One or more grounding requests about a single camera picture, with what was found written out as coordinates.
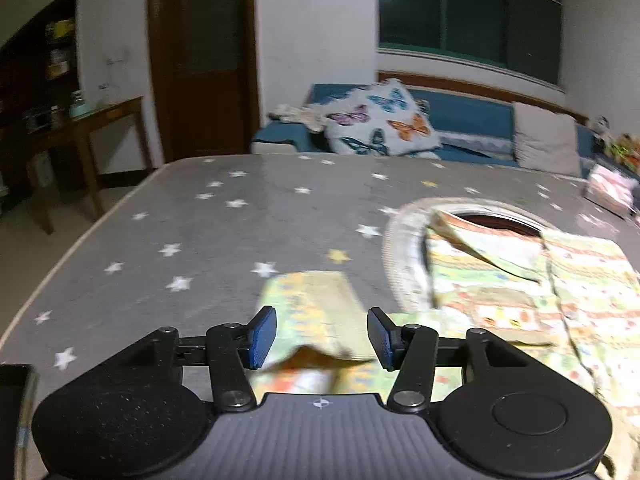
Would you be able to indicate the wooden side table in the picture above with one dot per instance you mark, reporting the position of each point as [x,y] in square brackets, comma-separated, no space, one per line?
[78,132]

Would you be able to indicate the grey star tablecloth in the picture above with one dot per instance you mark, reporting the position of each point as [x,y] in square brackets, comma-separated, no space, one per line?
[104,371]

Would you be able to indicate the pink tissue pack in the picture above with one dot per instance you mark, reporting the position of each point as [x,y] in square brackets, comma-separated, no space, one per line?
[611,190]

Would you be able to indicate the dark bookshelf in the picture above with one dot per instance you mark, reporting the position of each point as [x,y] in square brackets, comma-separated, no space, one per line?
[39,70]

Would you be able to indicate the beige crumpled cloth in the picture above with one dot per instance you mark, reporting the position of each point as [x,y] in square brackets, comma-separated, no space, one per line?
[303,115]

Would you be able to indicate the dark wooden door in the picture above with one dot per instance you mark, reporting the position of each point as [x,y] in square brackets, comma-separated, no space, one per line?
[204,76]

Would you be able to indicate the panda plush toy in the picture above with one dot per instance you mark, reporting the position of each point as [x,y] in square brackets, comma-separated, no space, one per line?
[602,130]

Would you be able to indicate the butterfly print pillow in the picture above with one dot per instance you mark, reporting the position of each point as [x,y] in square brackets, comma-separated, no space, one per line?
[381,120]

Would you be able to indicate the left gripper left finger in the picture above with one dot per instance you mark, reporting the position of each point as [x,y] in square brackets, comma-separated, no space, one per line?
[232,349]

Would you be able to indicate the grey plain pillow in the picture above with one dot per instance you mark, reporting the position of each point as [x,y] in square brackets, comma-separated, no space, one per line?
[545,141]

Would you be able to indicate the dark window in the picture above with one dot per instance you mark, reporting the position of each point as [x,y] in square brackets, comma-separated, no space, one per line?
[523,36]

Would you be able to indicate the yellow bear plush toy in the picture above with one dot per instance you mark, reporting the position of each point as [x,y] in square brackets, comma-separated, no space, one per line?
[625,151]

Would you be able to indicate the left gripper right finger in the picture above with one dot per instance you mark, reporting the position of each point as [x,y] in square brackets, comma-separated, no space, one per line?
[411,350]

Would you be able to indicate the round induction cooker inset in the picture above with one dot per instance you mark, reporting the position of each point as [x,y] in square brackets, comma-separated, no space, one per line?
[409,240]

